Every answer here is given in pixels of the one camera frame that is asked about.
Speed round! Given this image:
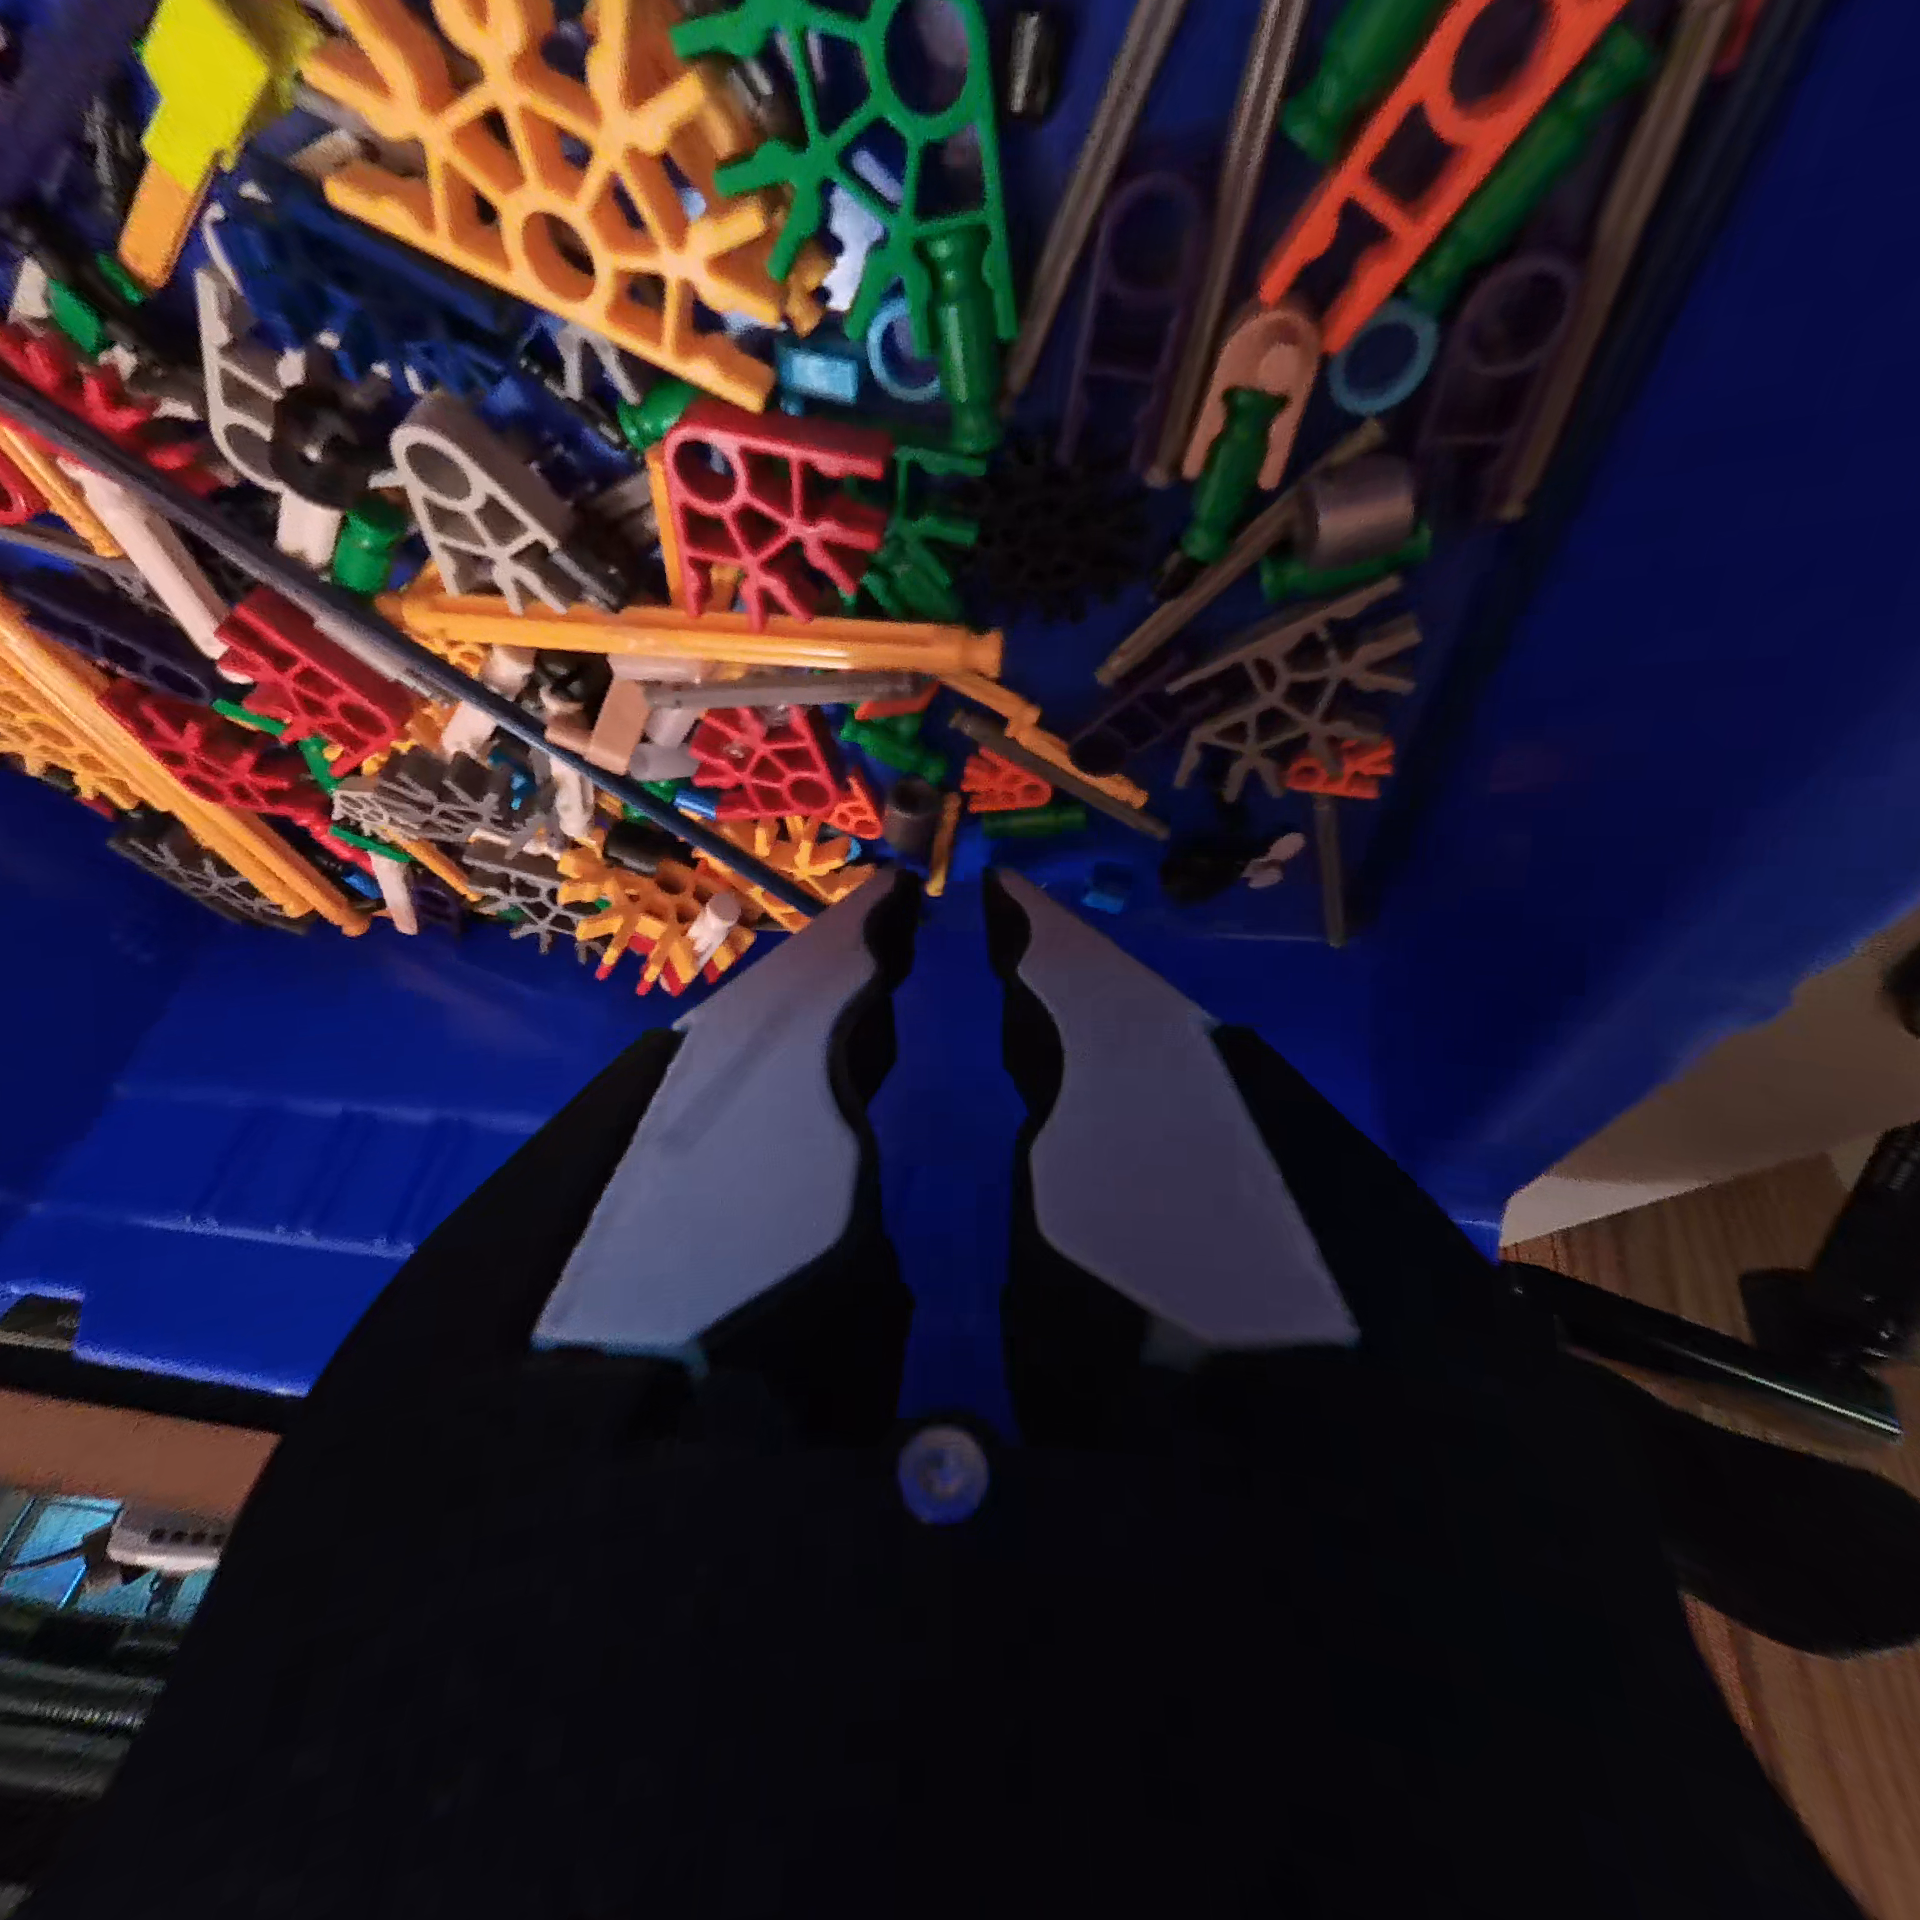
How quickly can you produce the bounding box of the black chair base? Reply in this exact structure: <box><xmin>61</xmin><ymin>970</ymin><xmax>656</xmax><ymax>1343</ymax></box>
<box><xmin>1500</xmin><ymin>1117</ymin><xmax>1920</xmax><ymax>1660</ymax></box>

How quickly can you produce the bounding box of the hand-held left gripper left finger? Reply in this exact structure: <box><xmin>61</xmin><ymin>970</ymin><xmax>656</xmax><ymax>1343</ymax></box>
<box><xmin>532</xmin><ymin>871</ymin><xmax>923</xmax><ymax>1441</ymax></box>

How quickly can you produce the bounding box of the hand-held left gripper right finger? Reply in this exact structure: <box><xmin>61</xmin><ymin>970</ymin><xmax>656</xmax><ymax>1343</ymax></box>
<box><xmin>981</xmin><ymin>871</ymin><xmax>1362</xmax><ymax>1444</ymax></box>

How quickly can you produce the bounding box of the blue plastic bin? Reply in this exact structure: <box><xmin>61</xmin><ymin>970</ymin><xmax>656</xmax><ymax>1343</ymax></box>
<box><xmin>0</xmin><ymin>0</ymin><xmax>1920</xmax><ymax>1402</ymax></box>

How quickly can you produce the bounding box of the pile of colourful toy parts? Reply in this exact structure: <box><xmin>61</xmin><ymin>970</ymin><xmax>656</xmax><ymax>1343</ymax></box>
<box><xmin>0</xmin><ymin>0</ymin><xmax>1823</xmax><ymax>999</ymax></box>

